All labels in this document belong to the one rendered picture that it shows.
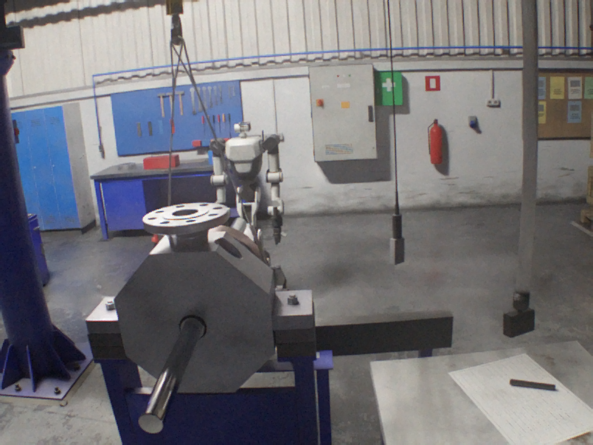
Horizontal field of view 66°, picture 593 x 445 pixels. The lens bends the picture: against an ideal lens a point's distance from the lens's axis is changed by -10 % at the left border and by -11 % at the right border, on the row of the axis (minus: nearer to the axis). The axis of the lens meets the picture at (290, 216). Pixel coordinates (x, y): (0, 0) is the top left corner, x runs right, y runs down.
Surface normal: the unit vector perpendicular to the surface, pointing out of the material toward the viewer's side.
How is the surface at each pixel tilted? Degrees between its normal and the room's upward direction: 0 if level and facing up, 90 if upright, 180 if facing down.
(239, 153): 90
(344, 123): 90
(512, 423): 0
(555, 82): 90
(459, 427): 0
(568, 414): 0
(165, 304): 90
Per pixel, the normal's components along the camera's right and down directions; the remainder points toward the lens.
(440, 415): -0.07, -0.96
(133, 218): -0.06, 0.26
